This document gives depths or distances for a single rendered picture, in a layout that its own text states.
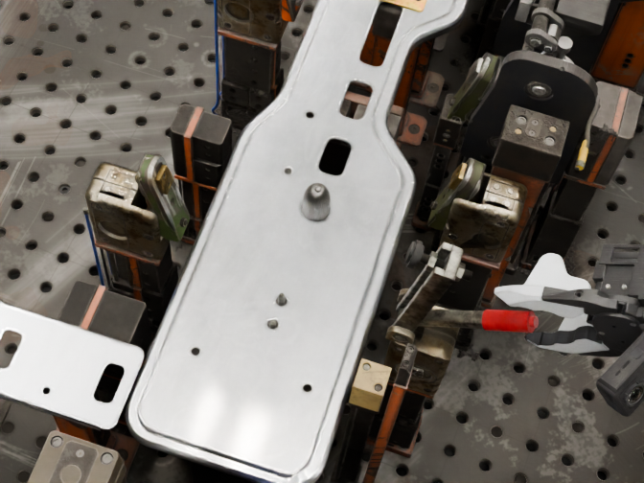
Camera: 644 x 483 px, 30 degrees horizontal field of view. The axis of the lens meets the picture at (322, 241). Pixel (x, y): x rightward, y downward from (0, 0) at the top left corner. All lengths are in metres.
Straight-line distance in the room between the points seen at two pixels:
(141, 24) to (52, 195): 0.33
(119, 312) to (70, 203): 0.42
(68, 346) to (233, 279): 0.20
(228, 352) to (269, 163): 0.25
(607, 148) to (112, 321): 0.61
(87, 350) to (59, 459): 0.15
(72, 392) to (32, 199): 0.52
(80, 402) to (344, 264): 0.33
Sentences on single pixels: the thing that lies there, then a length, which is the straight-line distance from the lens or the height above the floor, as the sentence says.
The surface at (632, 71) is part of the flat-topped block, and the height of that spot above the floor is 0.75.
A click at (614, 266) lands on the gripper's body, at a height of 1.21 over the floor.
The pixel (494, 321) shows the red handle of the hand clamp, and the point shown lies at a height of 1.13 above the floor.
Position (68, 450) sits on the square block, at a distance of 1.25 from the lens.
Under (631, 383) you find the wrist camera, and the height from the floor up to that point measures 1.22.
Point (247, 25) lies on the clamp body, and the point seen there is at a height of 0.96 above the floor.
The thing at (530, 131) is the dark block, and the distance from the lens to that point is 1.36.
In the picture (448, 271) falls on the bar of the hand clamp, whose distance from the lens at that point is 1.15.
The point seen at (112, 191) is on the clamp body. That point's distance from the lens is 1.38.
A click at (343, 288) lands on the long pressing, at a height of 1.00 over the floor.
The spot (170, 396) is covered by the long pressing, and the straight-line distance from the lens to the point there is 1.32.
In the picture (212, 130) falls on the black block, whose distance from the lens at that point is 1.48.
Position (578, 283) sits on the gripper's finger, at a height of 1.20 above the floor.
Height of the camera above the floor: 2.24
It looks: 63 degrees down
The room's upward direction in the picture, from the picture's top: 7 degrees clockwise
